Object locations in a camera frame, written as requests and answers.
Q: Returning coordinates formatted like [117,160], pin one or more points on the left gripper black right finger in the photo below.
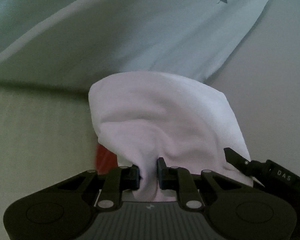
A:
[181,181]

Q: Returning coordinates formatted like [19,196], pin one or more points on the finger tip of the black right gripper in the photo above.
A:
[236,160]

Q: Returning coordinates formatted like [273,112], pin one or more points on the red striped garment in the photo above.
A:
[105,160]

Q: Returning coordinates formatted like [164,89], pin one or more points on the white cloth garment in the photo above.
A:
[143,116]

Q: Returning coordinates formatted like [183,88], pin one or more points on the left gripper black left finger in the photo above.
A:
[112,185]

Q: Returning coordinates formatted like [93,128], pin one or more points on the light blue carrot-print sheet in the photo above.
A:
[71,44]

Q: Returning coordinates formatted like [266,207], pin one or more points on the white side panel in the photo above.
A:
[261,80]

